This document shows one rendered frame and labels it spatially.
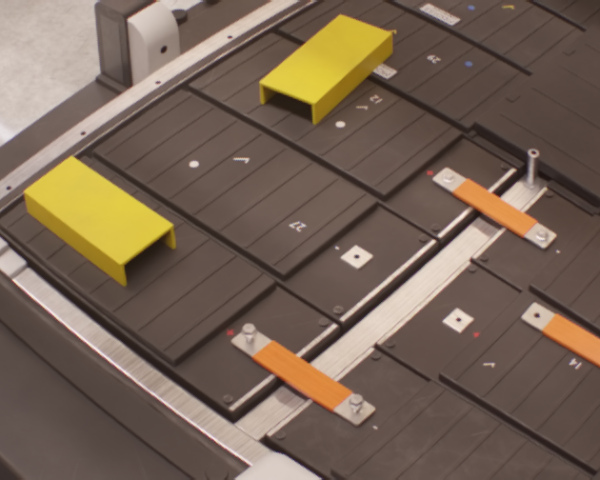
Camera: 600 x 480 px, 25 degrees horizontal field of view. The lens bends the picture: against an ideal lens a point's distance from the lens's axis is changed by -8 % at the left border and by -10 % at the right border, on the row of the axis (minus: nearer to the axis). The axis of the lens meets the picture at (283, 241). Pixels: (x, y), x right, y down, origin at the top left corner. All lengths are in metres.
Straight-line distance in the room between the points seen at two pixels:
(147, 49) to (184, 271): 0.42
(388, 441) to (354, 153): 0.37
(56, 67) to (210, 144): 1.90
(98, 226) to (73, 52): 2.06
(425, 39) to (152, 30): 0.33
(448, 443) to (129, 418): 0.28
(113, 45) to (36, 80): 1.60
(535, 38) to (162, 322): 0.61
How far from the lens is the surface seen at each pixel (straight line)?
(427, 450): 1.19
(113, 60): 1.76
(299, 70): 1.52
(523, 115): 1.51
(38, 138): 1.73
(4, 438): 1.11
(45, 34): 3.50
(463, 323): 1.30
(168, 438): 1.08
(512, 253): 1.38
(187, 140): 1.49
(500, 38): 1.65
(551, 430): 1.21
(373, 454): 1.19
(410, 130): 1.49
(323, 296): 1.33
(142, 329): 1.30
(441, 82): 1.56
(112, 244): 1.34
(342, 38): 1.57
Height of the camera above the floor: 1.96
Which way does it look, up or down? 44 degrees down
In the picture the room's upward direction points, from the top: 3 degrees counter-clockwise
